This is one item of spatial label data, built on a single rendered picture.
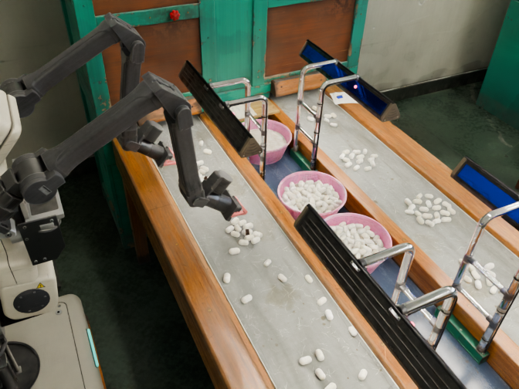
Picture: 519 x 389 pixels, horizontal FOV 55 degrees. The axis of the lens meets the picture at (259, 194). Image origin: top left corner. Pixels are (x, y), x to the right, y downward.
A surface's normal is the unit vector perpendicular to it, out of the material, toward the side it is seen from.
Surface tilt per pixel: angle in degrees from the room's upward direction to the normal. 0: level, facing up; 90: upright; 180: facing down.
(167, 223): 0
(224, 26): 90
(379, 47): 90
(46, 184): 100
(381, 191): 0
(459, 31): 90
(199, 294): 0
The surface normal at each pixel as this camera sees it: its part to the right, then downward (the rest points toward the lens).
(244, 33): 0.43, 0.58
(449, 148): 0.03, -0.77
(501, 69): -0.90, 0.25
